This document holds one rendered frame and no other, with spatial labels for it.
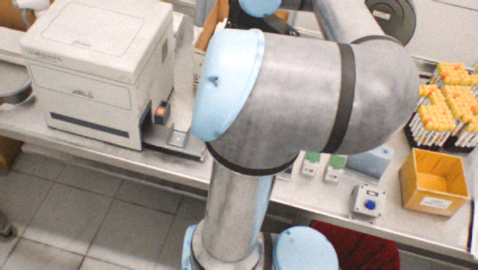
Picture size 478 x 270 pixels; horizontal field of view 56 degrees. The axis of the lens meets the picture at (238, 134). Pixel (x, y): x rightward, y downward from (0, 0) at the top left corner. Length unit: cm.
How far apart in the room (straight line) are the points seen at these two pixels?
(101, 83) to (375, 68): 77
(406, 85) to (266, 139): 15
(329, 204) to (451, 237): 32
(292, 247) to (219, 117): 40
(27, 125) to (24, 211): 95
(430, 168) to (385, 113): 92
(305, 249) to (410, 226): 53
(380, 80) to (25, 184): 205
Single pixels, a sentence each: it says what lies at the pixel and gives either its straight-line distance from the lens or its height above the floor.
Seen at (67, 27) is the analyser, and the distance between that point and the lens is 116.
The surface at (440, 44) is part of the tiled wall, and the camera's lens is 164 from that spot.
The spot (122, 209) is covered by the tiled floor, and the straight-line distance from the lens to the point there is 217.
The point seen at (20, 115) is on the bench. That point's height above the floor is 88.
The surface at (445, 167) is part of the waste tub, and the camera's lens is 135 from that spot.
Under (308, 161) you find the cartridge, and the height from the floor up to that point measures 93.
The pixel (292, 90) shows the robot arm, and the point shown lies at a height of 158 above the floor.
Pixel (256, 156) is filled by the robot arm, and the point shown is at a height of 150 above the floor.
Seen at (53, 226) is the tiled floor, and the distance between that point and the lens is 218.
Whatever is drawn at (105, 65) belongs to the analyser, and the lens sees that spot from 105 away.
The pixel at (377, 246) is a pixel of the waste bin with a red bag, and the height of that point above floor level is 37.
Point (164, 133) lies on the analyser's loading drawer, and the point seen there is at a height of 91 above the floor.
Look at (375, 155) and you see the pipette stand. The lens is 122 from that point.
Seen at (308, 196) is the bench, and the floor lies 87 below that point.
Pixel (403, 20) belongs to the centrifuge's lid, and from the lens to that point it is 150.
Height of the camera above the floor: 187
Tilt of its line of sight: 50 degrees down
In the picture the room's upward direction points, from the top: 9 degrees clockwise
